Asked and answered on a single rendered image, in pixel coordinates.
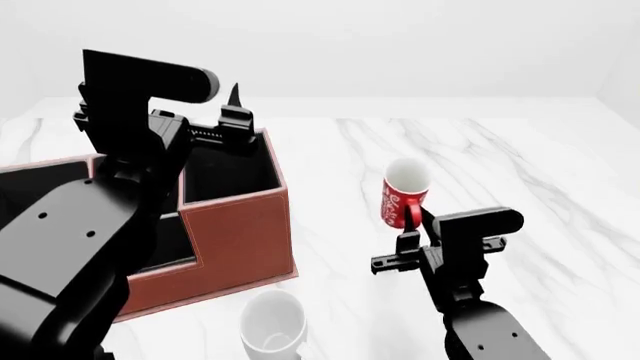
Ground red mug with white print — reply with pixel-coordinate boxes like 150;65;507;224
375;156;432;231

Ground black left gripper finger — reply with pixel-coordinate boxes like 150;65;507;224
217;81;258;157
72;82;94;133

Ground brown leather caddy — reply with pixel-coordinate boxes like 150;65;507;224
0;126;301;324

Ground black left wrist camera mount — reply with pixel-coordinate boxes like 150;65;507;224
82;48;222;157

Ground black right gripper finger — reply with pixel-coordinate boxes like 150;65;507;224
421;205;444;247
396;205;422;261

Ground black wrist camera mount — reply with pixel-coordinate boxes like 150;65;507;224
82;48;222;157
432;206;525;264

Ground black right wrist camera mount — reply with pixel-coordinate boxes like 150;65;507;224
432;206;525;264

